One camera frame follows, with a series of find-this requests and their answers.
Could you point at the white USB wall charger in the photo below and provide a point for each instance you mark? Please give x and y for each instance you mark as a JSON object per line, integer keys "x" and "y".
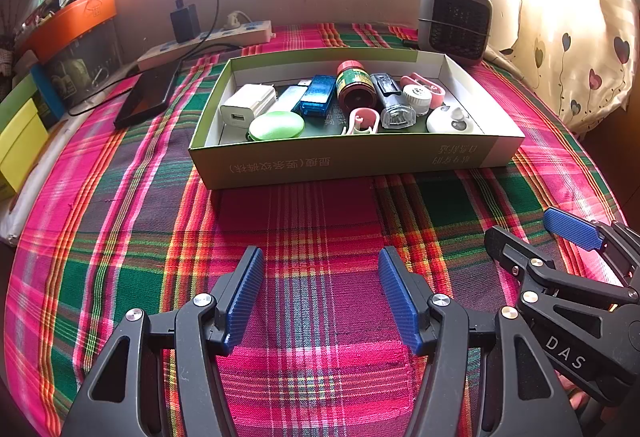
{"x": 245, "y": 107}

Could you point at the red-capped bottle with green label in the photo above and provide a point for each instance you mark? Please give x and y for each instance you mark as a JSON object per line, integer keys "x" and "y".
{"x": 356, "y": 84}

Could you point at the small grey heater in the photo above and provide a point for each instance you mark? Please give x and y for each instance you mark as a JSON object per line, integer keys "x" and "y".
{"x": 455, "y": 22}

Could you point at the black plugged-in charger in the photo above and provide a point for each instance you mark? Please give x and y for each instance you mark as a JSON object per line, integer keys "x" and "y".
{"x": 185, "y": 24}

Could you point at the white round dispenser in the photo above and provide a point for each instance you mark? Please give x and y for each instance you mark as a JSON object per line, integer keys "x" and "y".
{"x": 417, "y": 98}

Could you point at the clear glass tank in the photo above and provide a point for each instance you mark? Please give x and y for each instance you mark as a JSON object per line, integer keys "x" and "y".
{"x": 85, "y": 62}

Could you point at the cream curtain with hearts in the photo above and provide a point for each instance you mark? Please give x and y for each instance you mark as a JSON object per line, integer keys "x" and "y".
{"x": 575, "y": 42}

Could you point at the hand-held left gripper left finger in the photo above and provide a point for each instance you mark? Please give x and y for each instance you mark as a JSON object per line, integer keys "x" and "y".
{"x": 245, "y": 304}

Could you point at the white plug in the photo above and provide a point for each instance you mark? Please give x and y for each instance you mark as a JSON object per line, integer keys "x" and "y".
{"x": 236, "y": 21}

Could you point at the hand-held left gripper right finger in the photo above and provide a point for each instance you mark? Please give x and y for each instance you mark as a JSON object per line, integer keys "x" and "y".
{"x": 400, "y": 304}

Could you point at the orange plastic bin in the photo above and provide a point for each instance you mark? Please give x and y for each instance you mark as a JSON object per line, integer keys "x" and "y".
{"x": 70, "y": 24}

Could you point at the black smartphone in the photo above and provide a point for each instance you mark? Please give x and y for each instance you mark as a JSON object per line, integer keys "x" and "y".
{"x": 147, "y": 94}

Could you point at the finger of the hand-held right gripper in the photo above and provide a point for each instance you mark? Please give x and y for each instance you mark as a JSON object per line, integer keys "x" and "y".
{"x": 510, "y": 249}
{"x": 575, "y": 227}

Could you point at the blue box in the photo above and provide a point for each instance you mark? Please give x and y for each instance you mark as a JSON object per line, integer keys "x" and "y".
{"x": 50, "y": 94}

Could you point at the green and white cardboard box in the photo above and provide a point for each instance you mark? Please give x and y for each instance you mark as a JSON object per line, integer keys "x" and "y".
{"x": 350, "y": 162}

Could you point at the white power strip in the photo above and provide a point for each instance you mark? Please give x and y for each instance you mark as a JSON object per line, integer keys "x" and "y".
{"x": 240, "y": 37}

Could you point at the yellow-green box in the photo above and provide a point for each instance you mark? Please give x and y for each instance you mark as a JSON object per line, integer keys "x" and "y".
{"x": 22, "y": 152}

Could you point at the person's right hand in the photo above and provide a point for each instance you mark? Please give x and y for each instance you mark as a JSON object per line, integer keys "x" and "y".
{"x": 572, "y": 392}

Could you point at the white round disc with knob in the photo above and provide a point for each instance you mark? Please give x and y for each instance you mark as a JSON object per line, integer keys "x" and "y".
{"x": 450, "y": 119}

